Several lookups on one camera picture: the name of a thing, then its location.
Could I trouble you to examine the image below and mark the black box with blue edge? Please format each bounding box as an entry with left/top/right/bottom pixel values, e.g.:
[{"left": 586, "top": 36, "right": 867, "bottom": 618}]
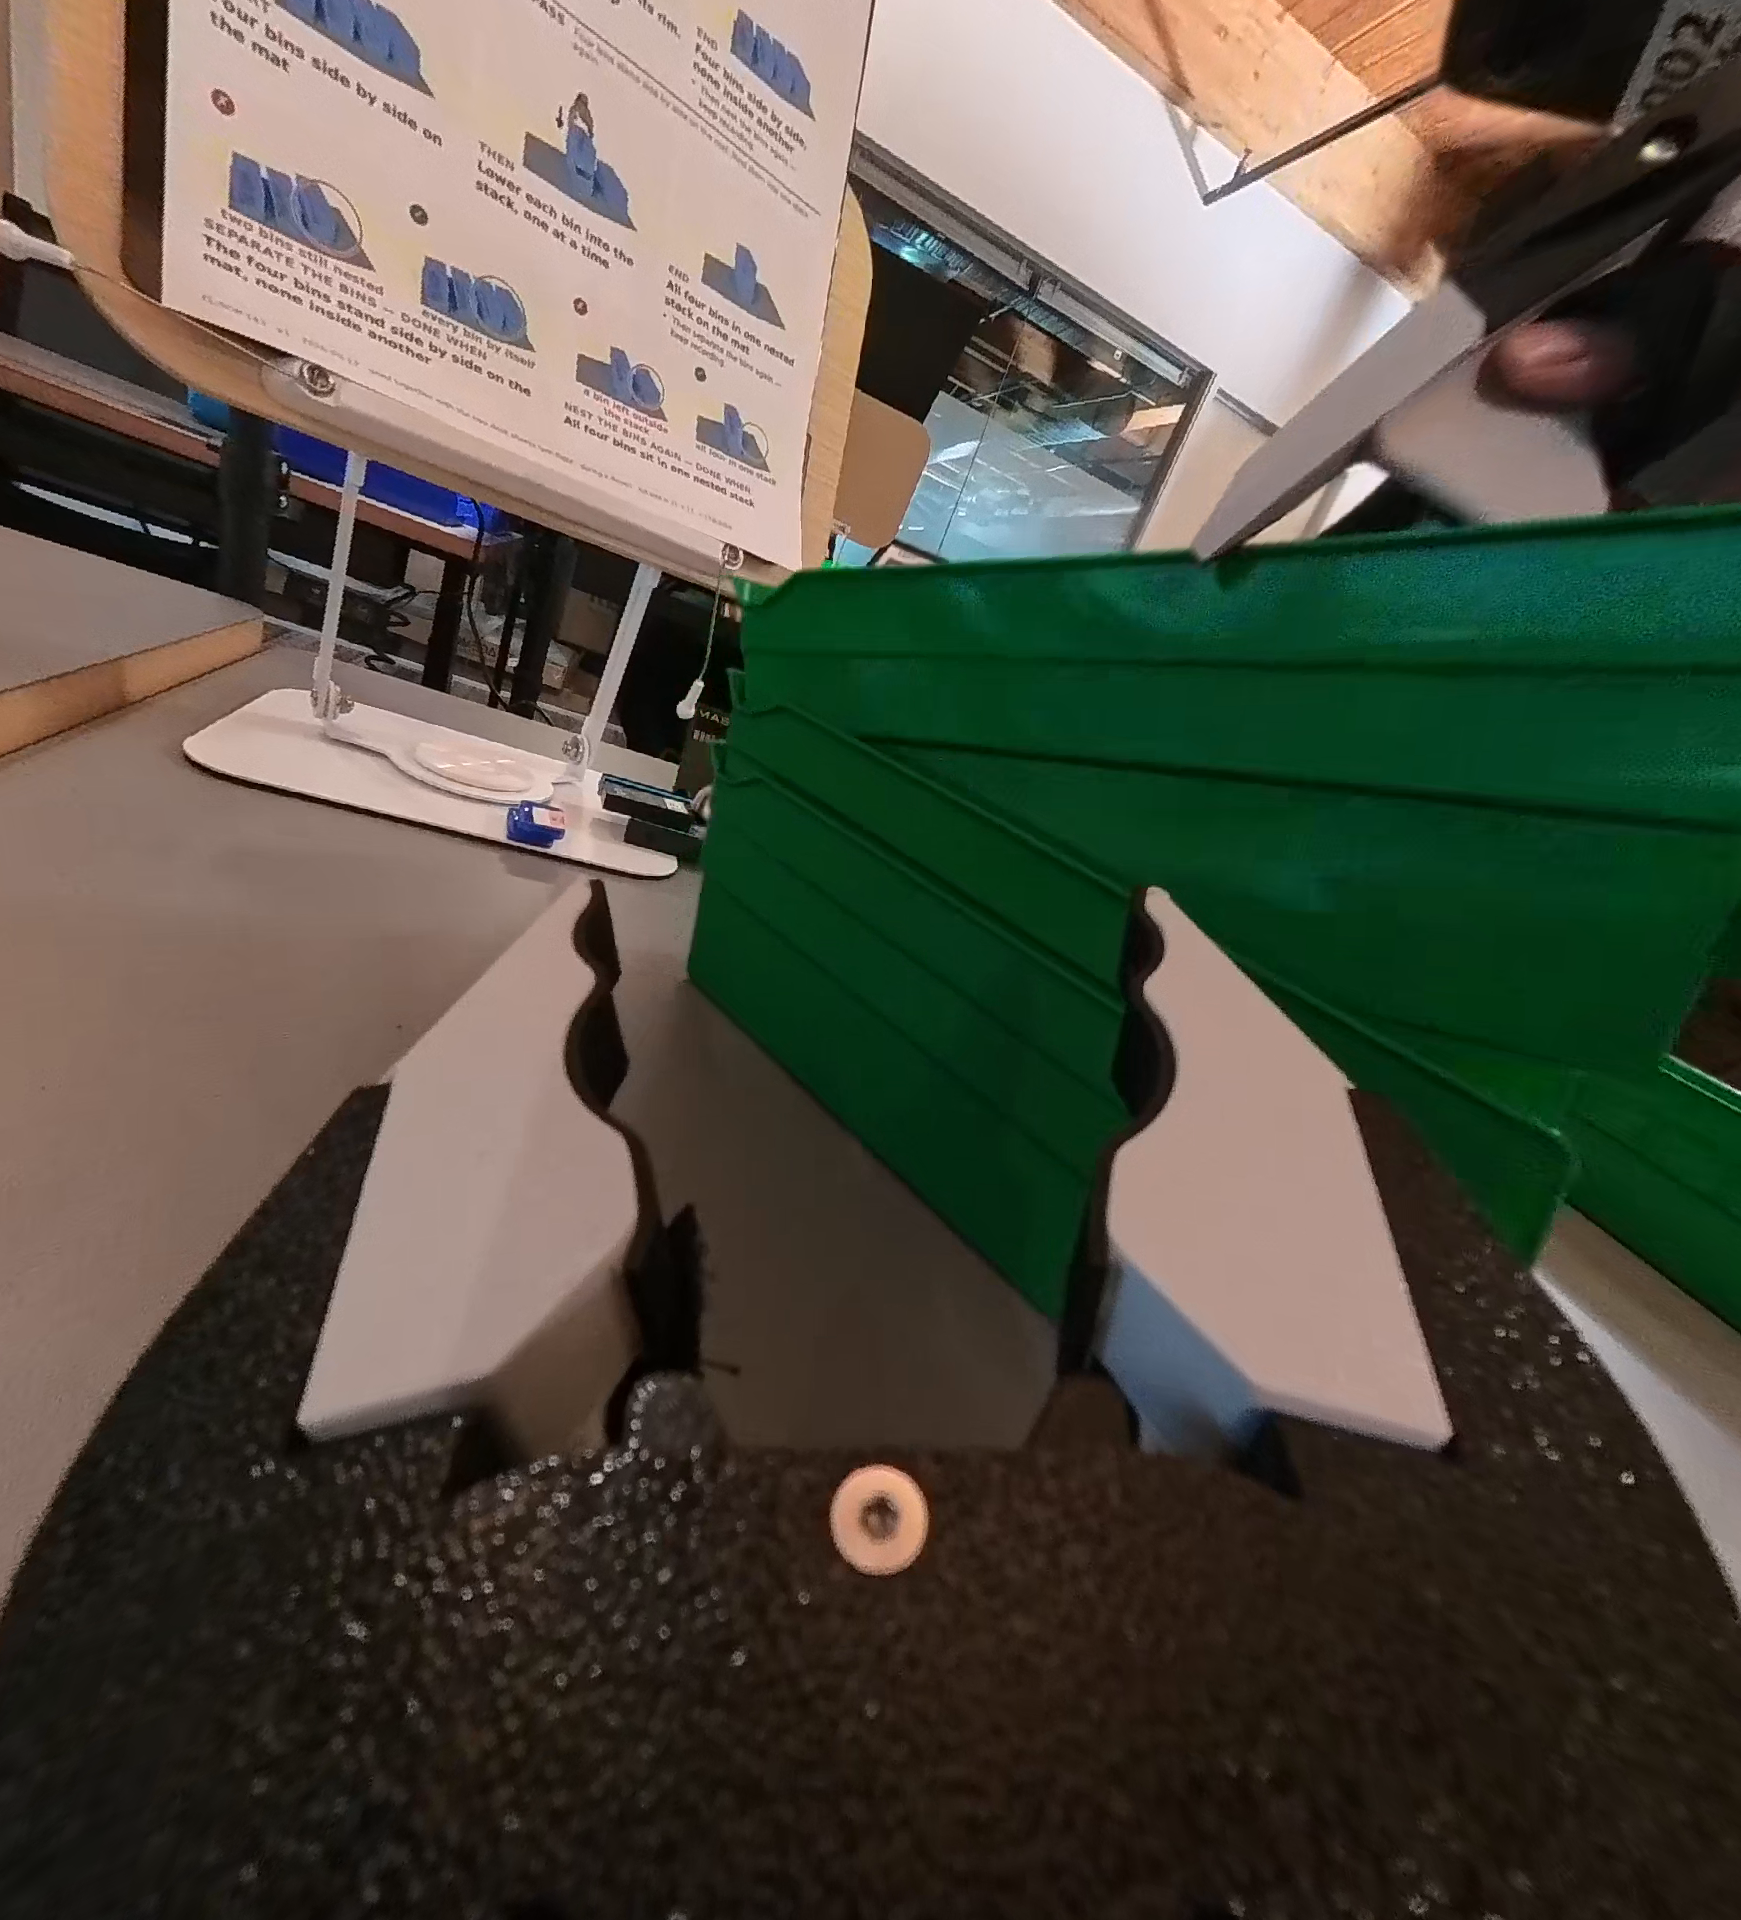
[{"left": 599, "top": 775, "right": 710, "bottom": 839}]

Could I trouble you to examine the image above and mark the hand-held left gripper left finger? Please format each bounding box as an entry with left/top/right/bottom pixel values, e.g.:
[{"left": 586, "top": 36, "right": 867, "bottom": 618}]
[{"left": 296, "top": 880, "right": 707, "bottom": 1449}]

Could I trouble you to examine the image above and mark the wooden backing board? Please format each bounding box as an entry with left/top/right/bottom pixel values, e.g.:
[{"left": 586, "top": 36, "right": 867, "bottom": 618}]
[{"left": 43, "top": 0, "right": 878, "bottom": 589}]

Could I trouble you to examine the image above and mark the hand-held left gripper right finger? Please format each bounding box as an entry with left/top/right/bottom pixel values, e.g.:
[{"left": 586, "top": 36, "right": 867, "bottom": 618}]
[{"left": 1057, "top": 884, "right": 1456, "bottom": 1454}]

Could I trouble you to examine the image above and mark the blue plastic tote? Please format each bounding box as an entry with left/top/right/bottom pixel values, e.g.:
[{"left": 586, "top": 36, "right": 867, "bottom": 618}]
[{"left": 285, "top": 448, "right": 516, "bottom": 554}]

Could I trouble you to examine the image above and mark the wood-edged side table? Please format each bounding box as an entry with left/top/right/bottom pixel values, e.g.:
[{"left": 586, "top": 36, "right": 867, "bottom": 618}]
[{"left": 0, "top": 495, "right": 266, "bottom": 793}]

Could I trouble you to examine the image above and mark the person's right hand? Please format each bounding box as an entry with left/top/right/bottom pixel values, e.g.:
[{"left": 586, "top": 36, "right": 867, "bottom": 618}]
[{"left": 1496, "top": 319, "right": 1632, "bottom": 412}]

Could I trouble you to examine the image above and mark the glass partition wall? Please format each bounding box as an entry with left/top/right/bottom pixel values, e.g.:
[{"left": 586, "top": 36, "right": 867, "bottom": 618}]
[{"left": 842, "top": 132, "right": 1220, "bottom": 569}]

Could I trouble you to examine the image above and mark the wooden board stand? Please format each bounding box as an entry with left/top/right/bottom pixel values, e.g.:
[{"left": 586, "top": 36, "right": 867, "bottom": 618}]
[{"left": 829, "top": 402, "right": 934, "bottom": 569}]

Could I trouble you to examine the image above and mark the white hanging cord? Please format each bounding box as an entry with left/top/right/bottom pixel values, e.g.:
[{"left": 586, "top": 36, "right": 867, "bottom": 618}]
[{"left": 675, "top": 548, "right": 746, "bottom": 723}]

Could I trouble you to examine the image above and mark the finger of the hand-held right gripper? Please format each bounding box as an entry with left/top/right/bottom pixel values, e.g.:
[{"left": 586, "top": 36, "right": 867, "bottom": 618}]
[
  {"left": 1371, "top": 379, "right": 1616, "bottom": 530},
  {"left": 1192, "top": 283, "right": 1491, "bottom": 563}
]

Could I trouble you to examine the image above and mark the white document stand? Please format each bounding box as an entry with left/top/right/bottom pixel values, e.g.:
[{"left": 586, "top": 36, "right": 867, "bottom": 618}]
[{"left": 183, "top": 449, "right": 680, "bottom": 879}]

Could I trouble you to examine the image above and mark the white round puck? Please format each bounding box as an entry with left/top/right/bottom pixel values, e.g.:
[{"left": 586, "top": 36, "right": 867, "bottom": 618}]
[{"left": 411, "top": 739, "right": 545, "bottom": 794}]

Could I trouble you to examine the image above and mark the printed instruction sheet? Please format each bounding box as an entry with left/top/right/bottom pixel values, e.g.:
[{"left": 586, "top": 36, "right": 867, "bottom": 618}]
[{"left": 157, "top": 0, "right": 874, "bottom": 569}]

